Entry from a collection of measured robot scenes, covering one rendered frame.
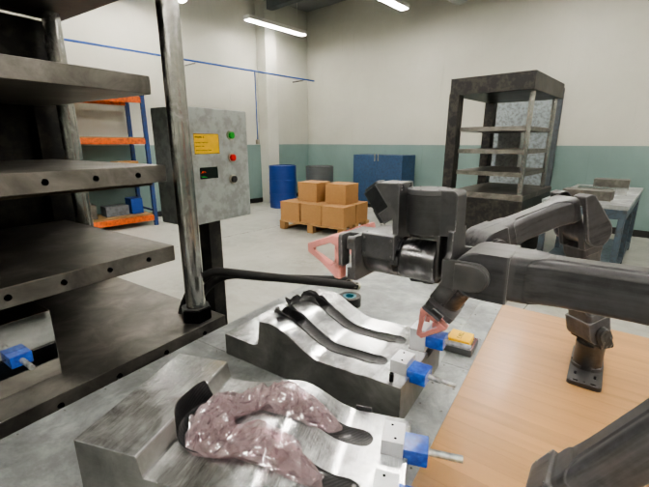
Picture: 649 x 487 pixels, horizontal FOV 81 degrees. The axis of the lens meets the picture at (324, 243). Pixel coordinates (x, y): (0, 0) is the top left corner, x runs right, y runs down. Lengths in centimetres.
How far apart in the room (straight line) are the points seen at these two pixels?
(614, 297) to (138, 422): 69
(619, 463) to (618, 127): 675
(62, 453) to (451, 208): 81
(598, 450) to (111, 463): 66
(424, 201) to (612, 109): 676
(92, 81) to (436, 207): 96
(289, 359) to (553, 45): 698
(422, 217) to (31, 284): 92
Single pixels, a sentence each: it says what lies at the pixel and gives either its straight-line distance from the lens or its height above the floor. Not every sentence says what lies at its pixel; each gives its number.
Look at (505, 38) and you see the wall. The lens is 773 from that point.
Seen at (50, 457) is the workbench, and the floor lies 80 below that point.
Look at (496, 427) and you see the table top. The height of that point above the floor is 80.
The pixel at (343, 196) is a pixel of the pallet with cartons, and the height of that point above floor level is 57.
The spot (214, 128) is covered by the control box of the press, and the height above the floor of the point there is 140.
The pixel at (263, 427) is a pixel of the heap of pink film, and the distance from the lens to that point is 68.
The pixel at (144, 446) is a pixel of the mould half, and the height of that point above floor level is 91.
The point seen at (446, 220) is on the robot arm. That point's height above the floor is 126.
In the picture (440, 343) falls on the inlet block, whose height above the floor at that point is 92.
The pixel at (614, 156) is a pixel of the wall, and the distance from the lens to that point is 718.
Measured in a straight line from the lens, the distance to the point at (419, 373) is 83.
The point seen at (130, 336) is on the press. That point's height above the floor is 78.
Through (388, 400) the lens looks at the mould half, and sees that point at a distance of 84.
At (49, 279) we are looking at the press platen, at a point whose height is 103.
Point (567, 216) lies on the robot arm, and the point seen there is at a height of 120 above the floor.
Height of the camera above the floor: 136
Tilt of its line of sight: 15 degrees down
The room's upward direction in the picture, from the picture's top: straight up
